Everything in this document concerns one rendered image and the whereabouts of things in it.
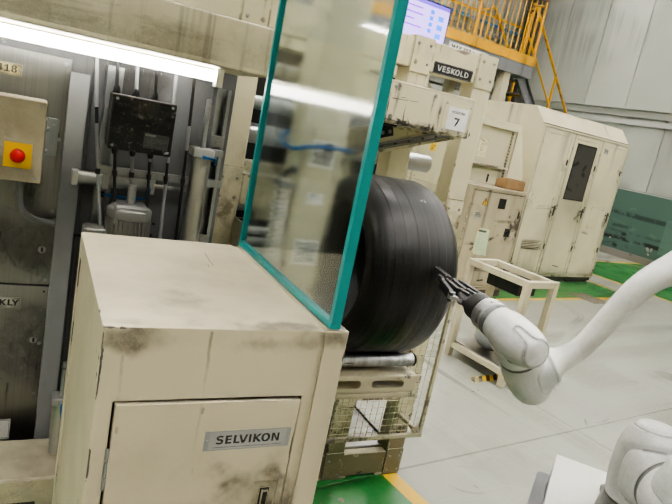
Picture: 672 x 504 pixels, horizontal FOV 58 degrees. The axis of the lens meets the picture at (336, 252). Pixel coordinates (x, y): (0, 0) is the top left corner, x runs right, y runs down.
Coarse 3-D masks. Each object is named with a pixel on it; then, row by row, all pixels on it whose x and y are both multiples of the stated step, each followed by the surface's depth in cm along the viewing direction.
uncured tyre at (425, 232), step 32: (384, 192) 179; (416, 192) 186; (384, 224) 173; (416, 224) 176; (448, 224) 182; (384, 256) 171; (416, 256) 173; (448, 256) 178; (352, 288) 225; (384, 288) 171; (416, 288) 174; (352, 320) 180; (384, 320) 174; (416, 320) 179
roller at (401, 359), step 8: (352, 352) 189; (360, 352) 191; (368, 352) 192; (376, 352) 194; (384, 352) 195; (344, 360) 186; (352, 360) 187; (360, 360) 188; (368, 360) 190; (376, 360) 191; (384, 360) 192; (392, 360) 194; (400, 360) 195; (408, 360) 196; (416, 360) 198
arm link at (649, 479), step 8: (664, 464) 140; (648, 472) 146; (656, 472) 142; (664, 472) 138; (640, 480) 147; (648, 480) 144; (656, 480) 140; (664, 480) 137; (640, 488) 146; (648, 488) 143; (656, 488) 139; (664, 488) 137; (640, 496) 145; (648, 496) 142; (656, 496) 139; (664, 496) 136
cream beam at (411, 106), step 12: (396, 84) 205; (408, 84) 207; (396, 96) 206; (408, 96) 208; (420, 96) 210; (432, 96) 212; (444, 96) 214; (456, 96) 216; (396, 108) 207; (408, 108) 209; (420, 108) 211; (432, 108) 213; (444, 108) 216; (468, 108) 220; (384, 120) 207; (396, 120) 208; (408, 120) 210; (420, 120) 212; (432, 120) 215; (444, 120) 217; (468, 120) 221; (432, 132) 226; (444, 132) 218; (456, 132) 220
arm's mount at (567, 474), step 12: (564, 468) 180; (576, 468) 181; (588, 468) 182; (552, 480) 173; (564, 480) 174; (576, 480) 175; (588, 480) 176; (600, 480) 177; (552, 492) 167; (564, 492) 168; (576, 492) 169; (588, 492) 170
